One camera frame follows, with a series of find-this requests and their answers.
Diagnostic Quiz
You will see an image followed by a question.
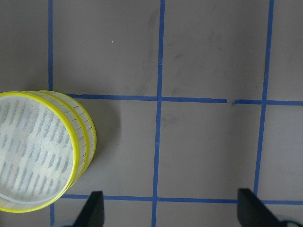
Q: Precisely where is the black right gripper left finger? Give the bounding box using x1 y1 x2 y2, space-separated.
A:
74 191 105 227

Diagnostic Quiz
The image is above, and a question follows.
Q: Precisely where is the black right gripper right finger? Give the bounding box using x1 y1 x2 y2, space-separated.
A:
237 188 281 227

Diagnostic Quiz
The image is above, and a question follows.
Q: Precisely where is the yellow bamboo steamer layer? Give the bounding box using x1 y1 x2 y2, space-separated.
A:
0 91 81 213
37 90 97 182

